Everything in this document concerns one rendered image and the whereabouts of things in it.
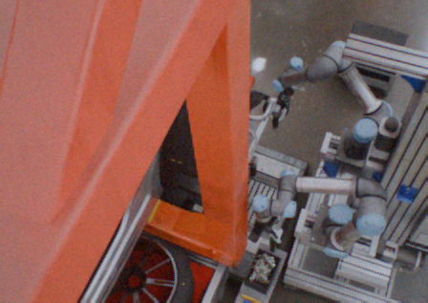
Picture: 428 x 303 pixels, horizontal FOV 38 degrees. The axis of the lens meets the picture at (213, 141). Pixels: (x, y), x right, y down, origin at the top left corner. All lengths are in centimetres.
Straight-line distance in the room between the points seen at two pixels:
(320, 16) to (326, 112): 87
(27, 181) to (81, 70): 10
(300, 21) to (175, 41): 452
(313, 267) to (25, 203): 348
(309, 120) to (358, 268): 149
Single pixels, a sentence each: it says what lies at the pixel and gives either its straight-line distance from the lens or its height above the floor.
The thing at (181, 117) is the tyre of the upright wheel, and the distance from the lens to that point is 327.
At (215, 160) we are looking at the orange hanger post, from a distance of 233.
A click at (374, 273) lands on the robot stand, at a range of 341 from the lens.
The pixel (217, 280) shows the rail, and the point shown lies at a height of 39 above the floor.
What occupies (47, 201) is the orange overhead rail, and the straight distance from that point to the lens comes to 49.
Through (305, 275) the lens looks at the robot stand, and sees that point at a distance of 388.
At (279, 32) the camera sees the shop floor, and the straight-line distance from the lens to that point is 499.
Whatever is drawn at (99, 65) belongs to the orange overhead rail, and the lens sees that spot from 46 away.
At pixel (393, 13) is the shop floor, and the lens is 521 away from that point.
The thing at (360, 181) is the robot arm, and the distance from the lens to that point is 281.
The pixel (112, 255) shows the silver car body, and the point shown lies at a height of 95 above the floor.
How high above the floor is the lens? 395
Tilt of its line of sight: 62 degrees down
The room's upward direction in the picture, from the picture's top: 5 degrees counter-clockwise
